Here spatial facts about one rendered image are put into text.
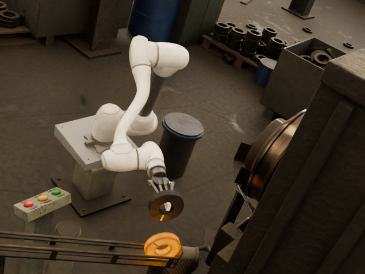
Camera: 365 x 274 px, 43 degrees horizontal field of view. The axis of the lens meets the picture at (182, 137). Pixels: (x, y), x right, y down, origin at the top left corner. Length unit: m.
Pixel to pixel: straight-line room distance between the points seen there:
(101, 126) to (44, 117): 1.11
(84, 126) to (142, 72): 0.85
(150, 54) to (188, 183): 1.43
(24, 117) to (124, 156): 1.78
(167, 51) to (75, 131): 0.92
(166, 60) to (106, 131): 0.66
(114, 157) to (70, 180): 1.14
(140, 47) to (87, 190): 1.11
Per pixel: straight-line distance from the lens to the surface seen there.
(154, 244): 1.96
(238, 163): 2.88
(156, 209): 1.96
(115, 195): 3.20
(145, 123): 2.81
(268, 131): 1.99
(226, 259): 1.84
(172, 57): 2.41
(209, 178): 3.66
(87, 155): 2.85
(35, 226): 2.29
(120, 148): 2.16
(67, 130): 3.00
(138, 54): 2.36
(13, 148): 3.48
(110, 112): 2.76
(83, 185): 3.09
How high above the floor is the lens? 2.15
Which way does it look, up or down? 32 degrees down
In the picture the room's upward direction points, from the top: 19 degrees clockwise
